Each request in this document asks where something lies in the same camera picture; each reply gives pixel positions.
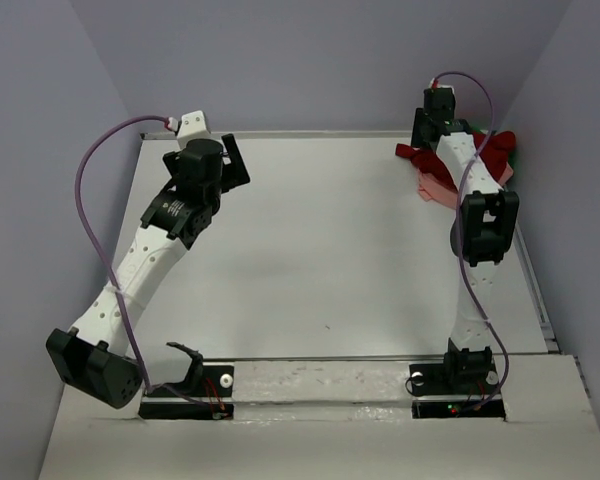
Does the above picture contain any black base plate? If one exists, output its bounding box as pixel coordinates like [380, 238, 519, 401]
[405, 362, 506, 420]
[138, 362, 235, 421]

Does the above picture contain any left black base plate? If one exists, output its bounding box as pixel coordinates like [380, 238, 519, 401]
[138, 362, 235, 421]

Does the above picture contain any dark red t shirt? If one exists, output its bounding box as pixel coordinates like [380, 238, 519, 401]
[395, 131, 517, 208]

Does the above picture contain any pink t shirt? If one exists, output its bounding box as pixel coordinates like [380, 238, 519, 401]
[411, 154, 514, 209]

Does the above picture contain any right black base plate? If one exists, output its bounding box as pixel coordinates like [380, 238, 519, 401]
[405, 362, 506, 420]

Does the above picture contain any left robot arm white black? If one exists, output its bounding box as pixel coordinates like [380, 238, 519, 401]
[46, 134, 250, 409]

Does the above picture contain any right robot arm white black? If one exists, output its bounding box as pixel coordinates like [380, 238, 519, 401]
[406, 84, 519, 397]

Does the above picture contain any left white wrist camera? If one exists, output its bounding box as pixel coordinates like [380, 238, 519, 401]
[176, 110, 211, 149]

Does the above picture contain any green t shirt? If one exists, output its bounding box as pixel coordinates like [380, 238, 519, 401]
[470, 124, 517, 167]

